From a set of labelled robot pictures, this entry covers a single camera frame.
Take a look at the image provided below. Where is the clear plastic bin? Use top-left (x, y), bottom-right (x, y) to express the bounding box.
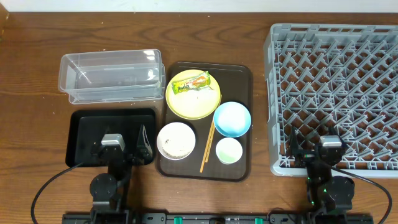
top-left (58, 49), bottom-right (165, 105)

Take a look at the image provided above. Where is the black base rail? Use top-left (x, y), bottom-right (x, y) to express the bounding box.
top-left (61, 212), bottom-right (376, 224)

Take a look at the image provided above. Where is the wooden chopstick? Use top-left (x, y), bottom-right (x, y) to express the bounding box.
top-left (200, 121), bottom-right (215, 173)
top-left (205, 94), bottom-right (223, 163)

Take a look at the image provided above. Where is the green snack wrapper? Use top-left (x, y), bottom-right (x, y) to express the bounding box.
top-left (172, 72), bottom-right (211, 95)

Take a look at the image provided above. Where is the yellow round plate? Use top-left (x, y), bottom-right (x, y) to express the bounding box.
top-left (165, 69), bottom-right (221, 119)

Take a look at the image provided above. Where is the light blue bowl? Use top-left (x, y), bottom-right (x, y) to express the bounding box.
top-left (213, 101), bottom-right (251, 138)

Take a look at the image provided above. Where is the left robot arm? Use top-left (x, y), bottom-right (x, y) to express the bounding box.
top-left (90, 124), bottom-right (154, 223)

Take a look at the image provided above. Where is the black plastic tray bin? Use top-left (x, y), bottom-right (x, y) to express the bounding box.
top-left (65, 108), bottom-right (156, 167)

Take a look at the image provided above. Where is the grey dishwasher rack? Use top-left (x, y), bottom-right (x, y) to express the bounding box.
top-left (263, 23), bottom-right (397, 179)

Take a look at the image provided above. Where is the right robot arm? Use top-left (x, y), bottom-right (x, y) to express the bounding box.
top-left (287, 127), bottom-right (354, 223)

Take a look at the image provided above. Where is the dark brown serving tray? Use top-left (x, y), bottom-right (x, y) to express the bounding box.
top-left (156, 62), bottom-right (252, 182)

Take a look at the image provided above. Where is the pile of white rice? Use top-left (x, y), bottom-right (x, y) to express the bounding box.
top-left (162, 139), bottom-right (189, 159)

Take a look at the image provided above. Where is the small pale green cup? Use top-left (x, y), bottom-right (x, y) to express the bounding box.
top-left (216, 138), bottom-right (243, 165)

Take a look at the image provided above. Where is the wooden chopstick right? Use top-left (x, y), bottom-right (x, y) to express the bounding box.
top-left (205, 94), bottom-right (223, 163)

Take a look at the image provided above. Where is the wooden chopstick left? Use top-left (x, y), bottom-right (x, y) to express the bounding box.
top-left (200, 121), bottom-right (215, 173)

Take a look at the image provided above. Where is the white bowl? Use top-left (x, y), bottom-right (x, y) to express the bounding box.
top-left (156, 122), bottom-right (196, 161)

